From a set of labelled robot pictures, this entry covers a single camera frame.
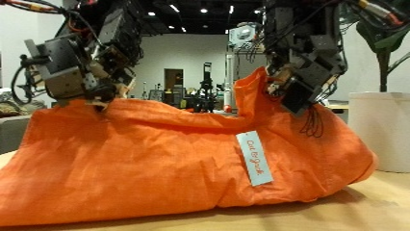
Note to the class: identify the green leafy plant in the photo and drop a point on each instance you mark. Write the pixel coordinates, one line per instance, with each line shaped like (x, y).
(383, 43)

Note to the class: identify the black equipment stand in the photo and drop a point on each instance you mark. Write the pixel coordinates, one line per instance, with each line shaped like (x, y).
(206, 86)

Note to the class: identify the light blue clothing tag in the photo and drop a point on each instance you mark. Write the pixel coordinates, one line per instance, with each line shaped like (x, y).
(254, 157)

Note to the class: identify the grey cabinet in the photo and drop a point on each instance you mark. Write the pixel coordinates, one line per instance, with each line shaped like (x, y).
(12, 134)

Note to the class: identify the brown door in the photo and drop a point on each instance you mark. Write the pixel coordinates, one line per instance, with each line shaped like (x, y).
(173, 80)

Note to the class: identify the white machine on pole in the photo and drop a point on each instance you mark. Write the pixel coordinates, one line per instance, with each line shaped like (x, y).
(241, 33)

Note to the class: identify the white plant pot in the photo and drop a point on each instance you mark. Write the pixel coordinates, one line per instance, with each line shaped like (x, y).
(379, 128)

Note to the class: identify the orange piece of clothing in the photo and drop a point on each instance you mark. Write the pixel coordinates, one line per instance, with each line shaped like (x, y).
(128, 160)

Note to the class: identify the patterned cushion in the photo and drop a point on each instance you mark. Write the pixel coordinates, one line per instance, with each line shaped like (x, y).
(16, 106)

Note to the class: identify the red ball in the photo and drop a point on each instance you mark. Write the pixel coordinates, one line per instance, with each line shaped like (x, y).
(227, 108)

